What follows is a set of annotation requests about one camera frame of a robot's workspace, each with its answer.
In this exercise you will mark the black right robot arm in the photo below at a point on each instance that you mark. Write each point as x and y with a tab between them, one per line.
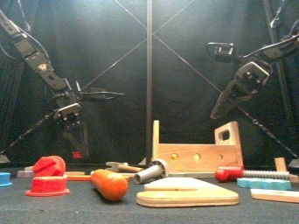
277	49

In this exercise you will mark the dark metal frame pole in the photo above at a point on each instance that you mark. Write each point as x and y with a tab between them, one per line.
278	87

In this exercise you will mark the purple toy piece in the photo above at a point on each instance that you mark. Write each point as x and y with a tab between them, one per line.
26	174

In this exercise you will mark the blue toothed toy strip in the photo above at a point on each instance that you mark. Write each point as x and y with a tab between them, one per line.
265	183

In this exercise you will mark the wooden toy toolbox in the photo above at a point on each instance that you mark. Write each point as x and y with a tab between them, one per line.
197	157

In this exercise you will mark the blue round toy nut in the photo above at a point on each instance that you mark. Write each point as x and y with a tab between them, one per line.
4	179

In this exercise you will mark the wooden toy hammer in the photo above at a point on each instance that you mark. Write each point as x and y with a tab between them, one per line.
123	167

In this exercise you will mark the grey toy bolt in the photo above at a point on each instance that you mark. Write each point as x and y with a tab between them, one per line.
151	172

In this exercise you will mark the upright wooden toy block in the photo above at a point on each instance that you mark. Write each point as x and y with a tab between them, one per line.
281	164

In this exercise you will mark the red toy nut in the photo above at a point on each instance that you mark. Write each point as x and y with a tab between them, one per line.
48	185

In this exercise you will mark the orange flat toy piece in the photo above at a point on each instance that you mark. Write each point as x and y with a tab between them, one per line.
79	177

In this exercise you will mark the grey metal frame pole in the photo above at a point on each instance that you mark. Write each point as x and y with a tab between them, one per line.
148	87

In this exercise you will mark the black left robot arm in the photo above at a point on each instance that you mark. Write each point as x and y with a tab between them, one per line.
39	65

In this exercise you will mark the grey frame foot bracket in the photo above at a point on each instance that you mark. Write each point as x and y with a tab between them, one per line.
294	163
3	159

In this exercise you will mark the oval wooden board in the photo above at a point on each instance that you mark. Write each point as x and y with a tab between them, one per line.
187	194

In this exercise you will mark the flat wooden toy bar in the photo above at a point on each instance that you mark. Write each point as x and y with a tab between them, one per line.
277	195

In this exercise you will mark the red slotted toy bolt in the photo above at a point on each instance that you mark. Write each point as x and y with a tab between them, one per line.
48	166

